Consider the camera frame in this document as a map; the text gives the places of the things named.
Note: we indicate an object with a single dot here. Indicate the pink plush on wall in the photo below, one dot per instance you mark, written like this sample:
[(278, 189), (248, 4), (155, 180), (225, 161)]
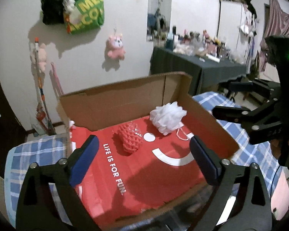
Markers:
[(115, 47)]

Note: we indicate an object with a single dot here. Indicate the white mesh bath pouf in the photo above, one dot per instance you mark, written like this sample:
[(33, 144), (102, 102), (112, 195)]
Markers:
[(168, 118)]

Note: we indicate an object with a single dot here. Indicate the pink plush with stick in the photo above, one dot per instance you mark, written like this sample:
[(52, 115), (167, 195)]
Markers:
[(39, 55)]

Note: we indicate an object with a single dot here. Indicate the dark green covered side table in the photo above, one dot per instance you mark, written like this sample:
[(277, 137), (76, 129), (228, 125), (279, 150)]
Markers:
[(204, 73)]

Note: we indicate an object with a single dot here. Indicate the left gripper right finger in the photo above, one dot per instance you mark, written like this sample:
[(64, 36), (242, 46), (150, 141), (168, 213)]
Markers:
[(252, 207)]

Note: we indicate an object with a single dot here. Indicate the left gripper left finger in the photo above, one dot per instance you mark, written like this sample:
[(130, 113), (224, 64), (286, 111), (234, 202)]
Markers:
[(36, 209)]

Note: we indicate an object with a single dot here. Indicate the black bag on wall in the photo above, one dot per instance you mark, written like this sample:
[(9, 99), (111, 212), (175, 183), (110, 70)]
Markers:
[(53, 11)]

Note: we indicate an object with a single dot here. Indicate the green tote bag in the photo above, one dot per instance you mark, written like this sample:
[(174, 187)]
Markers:
[(83, 15)]

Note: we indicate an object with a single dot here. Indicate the wall mirror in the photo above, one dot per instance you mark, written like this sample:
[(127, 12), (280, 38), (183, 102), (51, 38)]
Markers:
[(158, 19)]

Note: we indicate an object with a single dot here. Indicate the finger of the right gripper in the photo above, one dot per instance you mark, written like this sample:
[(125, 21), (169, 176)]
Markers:
[(234, 115), (265, 88)]

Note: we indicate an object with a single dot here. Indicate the cardboard box red lining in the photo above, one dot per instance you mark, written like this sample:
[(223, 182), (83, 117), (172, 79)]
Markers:
[(121, 188)]

